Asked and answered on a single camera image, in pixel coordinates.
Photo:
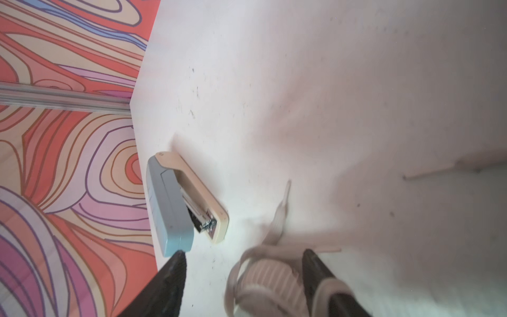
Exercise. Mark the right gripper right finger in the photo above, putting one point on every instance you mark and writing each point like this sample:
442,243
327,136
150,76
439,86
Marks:
325,294

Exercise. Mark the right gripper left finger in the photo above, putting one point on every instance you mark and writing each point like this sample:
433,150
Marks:
164,293

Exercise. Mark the black white sneaker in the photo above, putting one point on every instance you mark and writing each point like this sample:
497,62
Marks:
267,280

